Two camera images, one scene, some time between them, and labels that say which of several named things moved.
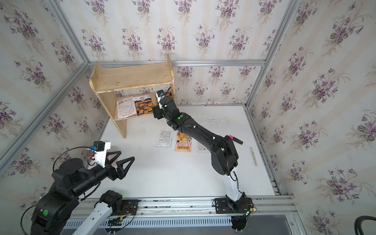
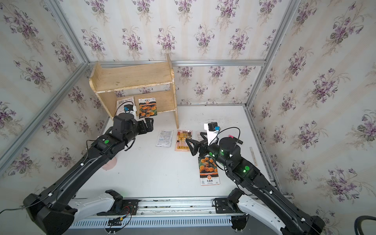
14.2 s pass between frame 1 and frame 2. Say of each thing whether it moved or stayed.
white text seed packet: stayed
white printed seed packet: stayed
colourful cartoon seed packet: stayed
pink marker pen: stayed
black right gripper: moved
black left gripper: moved
